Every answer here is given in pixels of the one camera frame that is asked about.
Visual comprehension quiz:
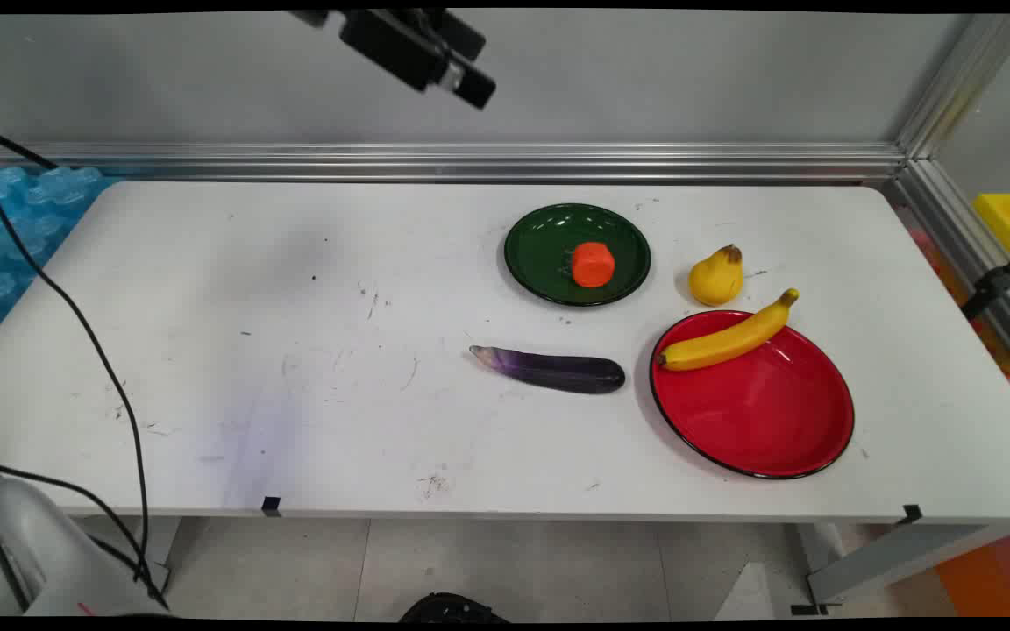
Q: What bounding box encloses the red round plate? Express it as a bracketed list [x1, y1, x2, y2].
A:
[650, 309, 856, 480]

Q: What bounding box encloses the purple toy eggplant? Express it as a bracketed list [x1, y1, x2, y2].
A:
[468, 344, 627, 395]

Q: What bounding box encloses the upright aluminium frame post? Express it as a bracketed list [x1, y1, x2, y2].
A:
[895, 13, 1010, 160]

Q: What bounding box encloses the side aluminium frame rail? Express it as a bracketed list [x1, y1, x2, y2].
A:
[884, 158, 1010, 391]

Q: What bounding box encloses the orange toy carrot chunk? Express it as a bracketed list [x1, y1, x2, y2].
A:
[572, 242, 616, 289]

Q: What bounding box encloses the dark green round plate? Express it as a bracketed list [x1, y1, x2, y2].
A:
[503, 203, 652, 308]

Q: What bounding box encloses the yellow toy banana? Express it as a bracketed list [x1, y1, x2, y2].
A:
[656, 288, 800, 372]

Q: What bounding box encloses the orange box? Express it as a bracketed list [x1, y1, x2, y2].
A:
[933, 526, 1010, 619]

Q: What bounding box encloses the blue bubble wrap sheet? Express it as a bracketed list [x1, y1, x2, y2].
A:
[0, 165, 124, 356]

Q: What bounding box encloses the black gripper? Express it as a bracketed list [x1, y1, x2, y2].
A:
[338, 9, 498, 111]

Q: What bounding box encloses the horizontal aluminium frame rail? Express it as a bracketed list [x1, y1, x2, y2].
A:
[0, 142, 911, 186]

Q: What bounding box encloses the short black cable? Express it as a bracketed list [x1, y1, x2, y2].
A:
[0, 121, 60, 171]

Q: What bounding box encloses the long black cable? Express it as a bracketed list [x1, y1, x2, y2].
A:
[0, 160, 153, 586]

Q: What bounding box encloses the yellow toy pear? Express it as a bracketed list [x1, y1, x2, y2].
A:
[688, 245, 745, 308]

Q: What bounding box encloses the white table leg frame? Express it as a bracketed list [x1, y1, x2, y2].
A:
[787, 522, 1001, 616]

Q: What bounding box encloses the black round floor object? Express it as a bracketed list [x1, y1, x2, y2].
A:
[398, 592, 512, 624]

